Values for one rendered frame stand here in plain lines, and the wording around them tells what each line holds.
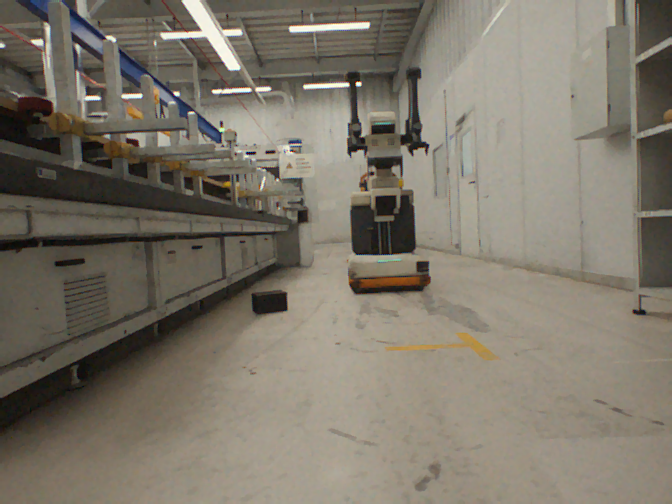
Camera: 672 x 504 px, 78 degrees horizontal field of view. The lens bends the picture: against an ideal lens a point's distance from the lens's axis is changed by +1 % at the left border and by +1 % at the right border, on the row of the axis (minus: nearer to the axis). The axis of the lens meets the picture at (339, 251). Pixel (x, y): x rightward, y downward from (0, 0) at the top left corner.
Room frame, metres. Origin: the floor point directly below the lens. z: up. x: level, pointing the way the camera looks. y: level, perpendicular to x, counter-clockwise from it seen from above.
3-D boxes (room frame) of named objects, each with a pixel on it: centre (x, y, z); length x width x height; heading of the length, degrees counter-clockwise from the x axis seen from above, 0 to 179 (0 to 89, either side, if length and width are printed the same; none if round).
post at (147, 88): (1.64, 0.71, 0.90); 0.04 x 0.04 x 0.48; 0
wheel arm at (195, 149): (1.43, 0.63, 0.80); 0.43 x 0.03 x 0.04; 90
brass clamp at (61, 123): (1.16, 0.71, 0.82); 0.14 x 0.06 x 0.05; 0
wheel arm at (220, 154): (1.68, 0.63, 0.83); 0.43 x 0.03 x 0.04; 90
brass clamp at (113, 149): (1.41, 0.71, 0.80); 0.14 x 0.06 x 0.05; 0
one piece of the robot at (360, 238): (3.54, -0.38, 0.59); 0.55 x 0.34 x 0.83; 89
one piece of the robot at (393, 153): (3.16, -0.38, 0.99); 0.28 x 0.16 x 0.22; 89
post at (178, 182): (1.89, 0.71, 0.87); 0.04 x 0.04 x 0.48; 0
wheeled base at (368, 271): (3.45, -0.38, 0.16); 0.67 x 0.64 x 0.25; 179
